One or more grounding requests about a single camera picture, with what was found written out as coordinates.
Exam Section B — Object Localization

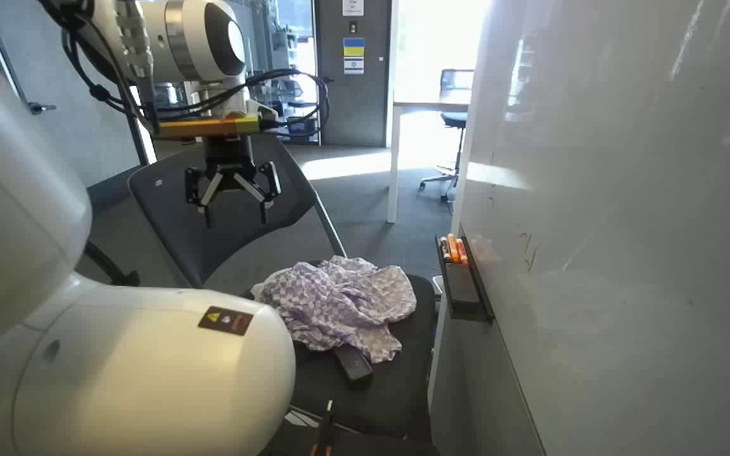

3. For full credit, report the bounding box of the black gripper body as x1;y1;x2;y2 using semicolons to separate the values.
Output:
201;137;258;180

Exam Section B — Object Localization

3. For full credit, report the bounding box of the dark grey door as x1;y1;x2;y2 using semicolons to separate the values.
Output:
311;0;396;149

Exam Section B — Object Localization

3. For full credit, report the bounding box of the glass partition frame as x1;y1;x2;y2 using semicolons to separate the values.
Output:
0;0;159;167

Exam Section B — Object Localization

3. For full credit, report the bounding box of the large whiteboard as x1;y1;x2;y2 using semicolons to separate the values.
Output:
450;0;730;456

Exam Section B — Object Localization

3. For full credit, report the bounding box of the black marker tray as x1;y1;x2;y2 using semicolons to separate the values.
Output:
436;234;497;328

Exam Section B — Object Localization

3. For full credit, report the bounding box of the blue office chair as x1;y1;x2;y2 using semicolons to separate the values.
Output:
416;66;476;206

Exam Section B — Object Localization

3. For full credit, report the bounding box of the lab equipment cart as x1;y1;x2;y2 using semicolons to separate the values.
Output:
254;73;327;148

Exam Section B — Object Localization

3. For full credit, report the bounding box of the blue yellow door sign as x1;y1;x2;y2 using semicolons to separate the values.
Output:
343;36;368;76

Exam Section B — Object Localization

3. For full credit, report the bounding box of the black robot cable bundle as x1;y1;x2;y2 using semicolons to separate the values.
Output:
58;0;335;137

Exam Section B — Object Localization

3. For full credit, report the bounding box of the white table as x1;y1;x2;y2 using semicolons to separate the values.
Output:
386;97;475;228

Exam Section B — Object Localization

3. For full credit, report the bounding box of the purple floral clothing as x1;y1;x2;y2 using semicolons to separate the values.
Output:
250;253;421;366

